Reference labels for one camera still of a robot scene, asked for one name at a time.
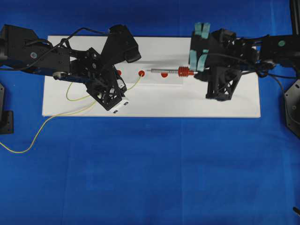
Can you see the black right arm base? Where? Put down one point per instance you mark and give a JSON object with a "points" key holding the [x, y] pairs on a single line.
{"points": [[292, 108]]}

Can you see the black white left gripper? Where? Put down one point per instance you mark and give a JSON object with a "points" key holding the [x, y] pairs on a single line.
{"points": [[103, 83]]}

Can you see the white board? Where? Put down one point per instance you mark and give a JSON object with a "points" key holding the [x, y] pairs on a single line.
{"points": [[155, 96]]}

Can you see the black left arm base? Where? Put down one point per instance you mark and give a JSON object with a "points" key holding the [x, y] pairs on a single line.
{"points": [[6, 117]]}

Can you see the red soldering iron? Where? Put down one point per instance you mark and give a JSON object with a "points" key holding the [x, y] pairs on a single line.
{"points": [[180, 71]]}

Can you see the blue table mat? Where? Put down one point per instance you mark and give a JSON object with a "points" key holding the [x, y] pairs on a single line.
{"points": [[147, 171]]}

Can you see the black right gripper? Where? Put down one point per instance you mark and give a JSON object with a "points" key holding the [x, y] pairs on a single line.
{"points": [[211, 55]]}

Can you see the black aluminium frame rail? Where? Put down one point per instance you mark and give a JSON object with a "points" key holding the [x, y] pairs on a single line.
{"points": [[295, 16]]}

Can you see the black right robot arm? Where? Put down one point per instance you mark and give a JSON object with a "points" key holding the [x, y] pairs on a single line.
{"points": [[260, 55]]}

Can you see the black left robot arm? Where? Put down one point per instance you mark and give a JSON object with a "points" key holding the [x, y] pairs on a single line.
{"points": [[22, 50]]}

